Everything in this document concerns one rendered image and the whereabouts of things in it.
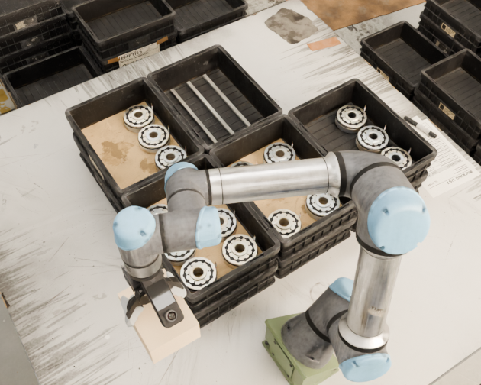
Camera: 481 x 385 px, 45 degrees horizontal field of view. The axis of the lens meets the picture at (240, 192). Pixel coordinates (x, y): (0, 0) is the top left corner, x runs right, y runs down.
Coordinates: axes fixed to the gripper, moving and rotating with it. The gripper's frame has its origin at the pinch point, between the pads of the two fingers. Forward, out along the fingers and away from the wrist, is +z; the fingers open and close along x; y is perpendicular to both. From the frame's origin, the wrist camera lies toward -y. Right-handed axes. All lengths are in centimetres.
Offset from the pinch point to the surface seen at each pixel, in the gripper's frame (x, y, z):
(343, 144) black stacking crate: -83, 33, 27
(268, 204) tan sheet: -48, 26, 27
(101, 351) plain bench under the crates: 14.5, 16.1, 39.7
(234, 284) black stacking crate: -24.6, 7.7, 25.2
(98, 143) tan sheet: -14, 76, 26
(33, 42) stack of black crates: -22, 190, 69
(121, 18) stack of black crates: -62, 172, 60
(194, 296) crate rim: -11.8, 6.6, 16.7
